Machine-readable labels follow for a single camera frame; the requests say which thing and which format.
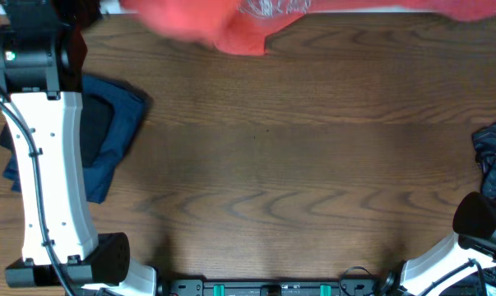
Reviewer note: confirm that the coral red t-shirt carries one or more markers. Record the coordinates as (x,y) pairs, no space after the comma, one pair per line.
(242,27)

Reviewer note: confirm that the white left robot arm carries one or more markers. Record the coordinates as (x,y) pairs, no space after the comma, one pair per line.
(42,52)

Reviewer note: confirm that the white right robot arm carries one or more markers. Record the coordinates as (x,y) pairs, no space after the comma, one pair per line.
(469,248)

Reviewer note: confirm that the folded navy blue garment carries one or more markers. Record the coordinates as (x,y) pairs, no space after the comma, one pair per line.
(108,144)

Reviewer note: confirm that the folded black garment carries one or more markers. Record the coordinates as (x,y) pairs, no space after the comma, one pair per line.
(69,128)

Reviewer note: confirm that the dark patterned garment pile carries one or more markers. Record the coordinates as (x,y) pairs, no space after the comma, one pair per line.
(484,142)

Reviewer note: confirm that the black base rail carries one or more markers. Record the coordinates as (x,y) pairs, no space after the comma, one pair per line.
(355,281)

